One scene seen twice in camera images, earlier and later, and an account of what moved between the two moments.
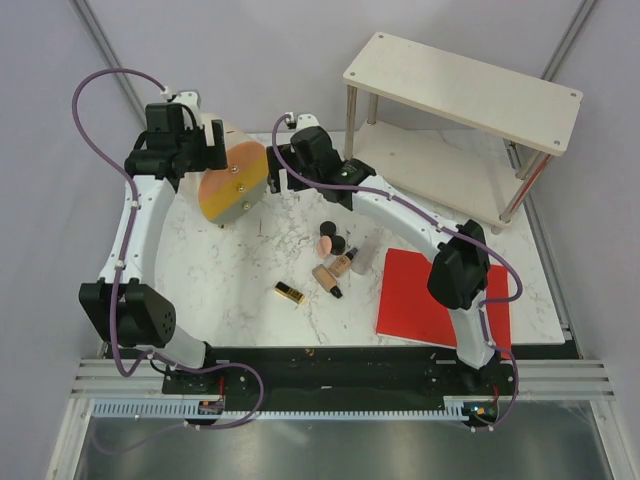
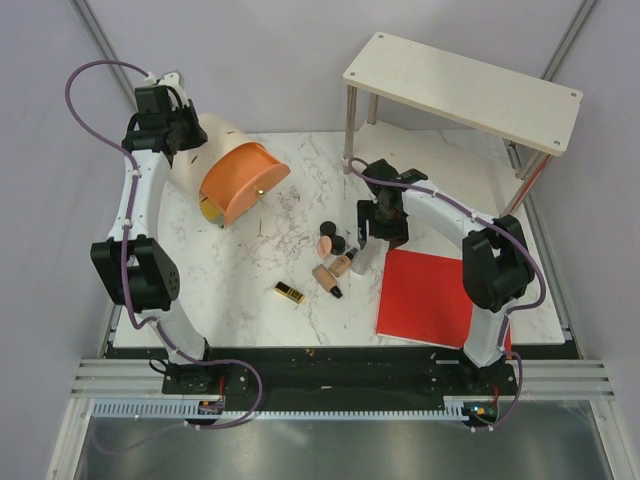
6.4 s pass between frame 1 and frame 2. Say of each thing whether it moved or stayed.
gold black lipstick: stayed
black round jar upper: stayed
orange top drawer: moved
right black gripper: moved
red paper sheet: stayed
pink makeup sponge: stayed
